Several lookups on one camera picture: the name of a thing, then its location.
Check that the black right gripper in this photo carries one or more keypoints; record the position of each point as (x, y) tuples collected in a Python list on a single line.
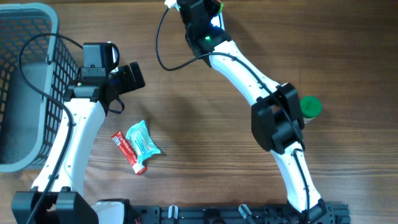
[(189, 7)]

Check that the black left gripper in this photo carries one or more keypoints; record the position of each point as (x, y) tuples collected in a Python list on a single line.
[(125, 78)]

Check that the red snack bar wrapper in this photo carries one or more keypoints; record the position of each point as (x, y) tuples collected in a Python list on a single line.
[(122, 143)]

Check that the mint green wipes pouch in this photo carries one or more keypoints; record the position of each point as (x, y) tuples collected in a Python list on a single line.
[(141, 142)]

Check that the green lid spice jar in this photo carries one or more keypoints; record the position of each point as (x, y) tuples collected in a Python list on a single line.
[(311, 108)]

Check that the green gummy candy bag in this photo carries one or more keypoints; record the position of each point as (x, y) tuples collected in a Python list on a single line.
[(220, 8)]

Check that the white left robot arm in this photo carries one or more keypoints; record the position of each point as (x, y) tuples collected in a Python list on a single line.
[(56, 196)]

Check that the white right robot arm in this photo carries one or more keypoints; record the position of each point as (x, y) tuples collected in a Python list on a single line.
[(276, 115)]

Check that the white barcode scanner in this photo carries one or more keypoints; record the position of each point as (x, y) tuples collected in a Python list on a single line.
[(218, 21)]

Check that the grey plastic mesh basket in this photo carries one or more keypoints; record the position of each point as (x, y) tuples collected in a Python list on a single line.
[(31, 55)]

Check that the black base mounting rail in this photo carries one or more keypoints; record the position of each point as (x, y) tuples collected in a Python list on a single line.
[(266, 214)]

